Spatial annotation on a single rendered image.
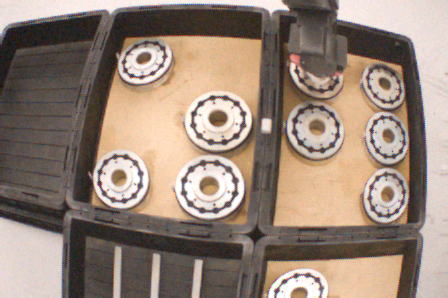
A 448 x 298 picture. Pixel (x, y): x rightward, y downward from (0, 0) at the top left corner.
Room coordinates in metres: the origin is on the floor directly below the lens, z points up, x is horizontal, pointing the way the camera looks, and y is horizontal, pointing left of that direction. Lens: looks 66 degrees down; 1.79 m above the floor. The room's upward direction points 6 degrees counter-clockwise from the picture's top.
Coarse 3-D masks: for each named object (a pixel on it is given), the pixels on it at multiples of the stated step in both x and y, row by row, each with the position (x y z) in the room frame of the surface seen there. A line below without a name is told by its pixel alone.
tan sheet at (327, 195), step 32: (352, 64) 0.57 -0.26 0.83; (288, 96) 0.51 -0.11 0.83; (352, 96) 0.50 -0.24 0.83; (352, 128) 0.44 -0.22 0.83; (288, 160) 0.40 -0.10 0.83; (352, 160) 0.38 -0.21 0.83; (288, 192) 0.34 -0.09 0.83; (320, 192) 0.34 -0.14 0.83; (352, 192) 0.33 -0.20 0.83; (288, 224) 0.29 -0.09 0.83; (320, 224) 0.28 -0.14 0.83; (352, 224) 0.27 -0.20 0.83
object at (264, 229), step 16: (272, 16) 0.62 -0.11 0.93; (288, 16) 0.62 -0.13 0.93; (272, 32) 0.58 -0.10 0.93; (368, 32) 0.59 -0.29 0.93; (384, 32) 0.59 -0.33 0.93; (272, 48) 0.55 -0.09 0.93; (272, 64) 0.52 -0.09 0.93; (416, 64) 0.52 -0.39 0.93; (272, 80) 0.49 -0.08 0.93; (416, 80) 0.49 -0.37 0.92; (272, 96) 0.46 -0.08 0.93; (416, 96) 0.45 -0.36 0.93; (272, 112) 0.43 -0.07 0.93; (272, 128) 0.41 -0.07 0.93; (272, 144) 0.38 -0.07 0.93; (272, 160) 0.36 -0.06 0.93; (272, 176) 0.34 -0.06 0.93; (400, 224) 0.22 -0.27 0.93; (416, 224) 0.21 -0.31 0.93
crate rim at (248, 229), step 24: (264, 24) 0.60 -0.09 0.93; (264, 48) 0.56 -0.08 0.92; (96, 72) 0.55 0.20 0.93; (264, 72) 0.50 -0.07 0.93; (264, 96) 0.46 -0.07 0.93; (264, 144) 0.38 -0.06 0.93; (72, 168) 0.37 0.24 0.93; (72, 192) 0.33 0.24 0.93; (120, 216) 0.29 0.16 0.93; (144, 216) 0.29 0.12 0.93
